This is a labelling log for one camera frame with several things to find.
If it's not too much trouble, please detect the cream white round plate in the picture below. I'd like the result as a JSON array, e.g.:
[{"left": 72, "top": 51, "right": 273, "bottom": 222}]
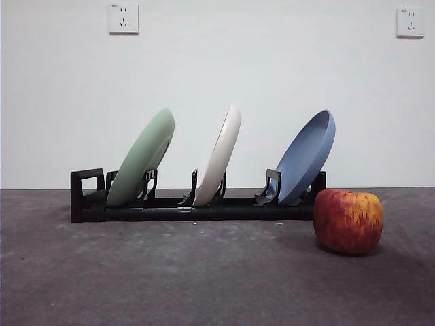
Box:
[{"left": 192, "top": 103, "right": 243, "bottom": 207}]

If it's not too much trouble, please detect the red yellow apple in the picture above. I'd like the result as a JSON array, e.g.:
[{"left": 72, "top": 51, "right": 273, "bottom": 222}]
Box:
[{"left": 313, "top": 189, "right": 384, "bottom": 256}]

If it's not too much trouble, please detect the blue round plate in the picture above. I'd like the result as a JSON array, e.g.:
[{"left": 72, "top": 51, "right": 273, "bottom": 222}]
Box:
[{"left": 273, "top": 109, "right": 337, "bottom": 206}]

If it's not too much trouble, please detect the black plastic plate rack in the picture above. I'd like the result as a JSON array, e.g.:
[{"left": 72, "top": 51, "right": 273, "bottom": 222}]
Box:
[{"left": 70, "top": 168, "right": 328, "bottom": 223}]

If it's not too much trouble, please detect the pale green round plate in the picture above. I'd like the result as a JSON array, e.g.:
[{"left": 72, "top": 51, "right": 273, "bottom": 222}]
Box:
[{"left": 106, "top": 107, "right": 176, "bottom": 207}]

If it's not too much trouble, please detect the white wall socket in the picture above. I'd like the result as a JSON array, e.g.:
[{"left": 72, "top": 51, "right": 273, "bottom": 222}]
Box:
[
  {"left": 396, "top": 7, "right": 425, "bottom": 39},
  {"left": 109, "top": 3, "right": 140, "bottom": 35}
]

